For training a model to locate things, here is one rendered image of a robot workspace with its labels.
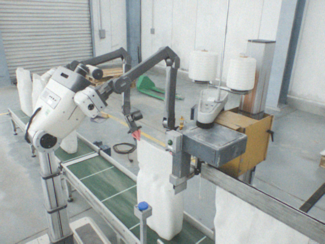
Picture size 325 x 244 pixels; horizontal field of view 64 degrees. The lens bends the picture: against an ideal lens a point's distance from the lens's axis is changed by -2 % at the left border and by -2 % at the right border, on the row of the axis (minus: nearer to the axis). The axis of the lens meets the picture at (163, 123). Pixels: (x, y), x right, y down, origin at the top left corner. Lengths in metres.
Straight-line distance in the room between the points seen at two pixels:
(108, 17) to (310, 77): 6.54
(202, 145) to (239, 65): 0.44
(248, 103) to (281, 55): 4.58
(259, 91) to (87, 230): 1.68
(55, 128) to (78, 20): 7.70
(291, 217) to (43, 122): 1.33
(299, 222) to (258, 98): 0.69
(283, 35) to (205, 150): 5.08
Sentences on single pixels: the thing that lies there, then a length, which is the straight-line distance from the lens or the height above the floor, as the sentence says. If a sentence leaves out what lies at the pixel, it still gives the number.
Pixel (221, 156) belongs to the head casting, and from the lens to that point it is 1.22.
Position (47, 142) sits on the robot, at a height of 1.19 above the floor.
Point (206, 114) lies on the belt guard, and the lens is 1.34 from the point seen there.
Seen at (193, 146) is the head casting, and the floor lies 1.29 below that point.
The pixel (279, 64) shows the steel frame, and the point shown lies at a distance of 6.19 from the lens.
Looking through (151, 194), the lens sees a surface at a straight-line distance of 1.90.
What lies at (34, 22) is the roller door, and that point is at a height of 1.66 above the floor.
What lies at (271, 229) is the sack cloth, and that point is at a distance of 1.41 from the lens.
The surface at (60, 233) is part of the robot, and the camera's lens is 2.06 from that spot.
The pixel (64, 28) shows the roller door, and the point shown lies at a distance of 8.97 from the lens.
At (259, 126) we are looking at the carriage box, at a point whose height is 1.30.
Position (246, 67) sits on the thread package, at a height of 1.65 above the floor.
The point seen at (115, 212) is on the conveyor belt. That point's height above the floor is 0.38.
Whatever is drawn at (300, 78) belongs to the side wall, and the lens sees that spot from 6.54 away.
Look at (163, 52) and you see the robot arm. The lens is 1.57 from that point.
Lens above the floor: 1.87
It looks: 22 degrees down
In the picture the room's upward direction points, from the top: 1 degrees clockwise
